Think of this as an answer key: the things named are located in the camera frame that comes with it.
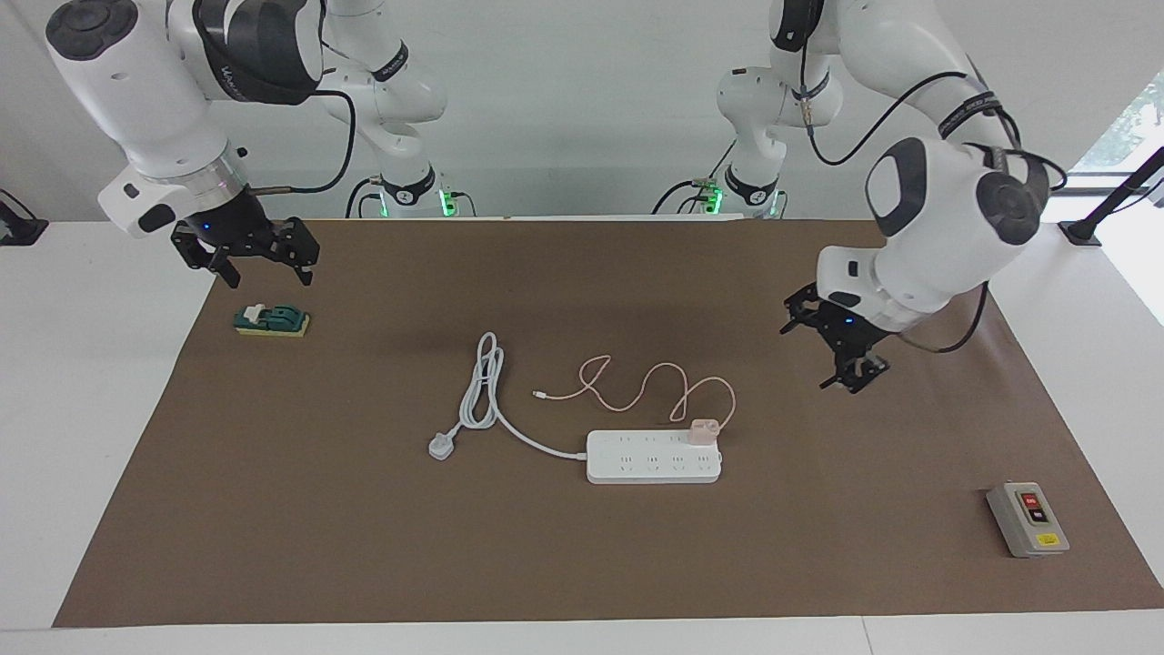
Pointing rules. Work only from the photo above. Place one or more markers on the window with green view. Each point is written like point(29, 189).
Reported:
point(1132, 127)

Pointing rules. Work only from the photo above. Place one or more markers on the black desk clamp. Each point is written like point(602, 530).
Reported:
point(18, 232)

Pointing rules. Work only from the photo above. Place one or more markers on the grey on-off switch box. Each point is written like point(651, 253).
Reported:
point(1028, 523)

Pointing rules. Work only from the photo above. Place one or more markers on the brown table mat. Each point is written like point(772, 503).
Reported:
point(637, 564)

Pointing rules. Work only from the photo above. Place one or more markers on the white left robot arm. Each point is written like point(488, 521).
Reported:
point(937, 236)

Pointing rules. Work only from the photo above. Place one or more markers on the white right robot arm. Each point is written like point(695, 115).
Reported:
point(145, 100)

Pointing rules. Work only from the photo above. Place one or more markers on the green knife switch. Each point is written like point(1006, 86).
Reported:
point(273, 320)

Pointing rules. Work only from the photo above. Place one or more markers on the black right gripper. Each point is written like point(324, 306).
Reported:
point(235, 232)

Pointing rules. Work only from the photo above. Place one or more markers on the pink charger block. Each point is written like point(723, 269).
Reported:
point(703, 431)

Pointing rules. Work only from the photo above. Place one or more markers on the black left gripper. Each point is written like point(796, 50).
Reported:
point(850, 332)

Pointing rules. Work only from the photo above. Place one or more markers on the white power strip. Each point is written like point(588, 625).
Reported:
point(655, 459)

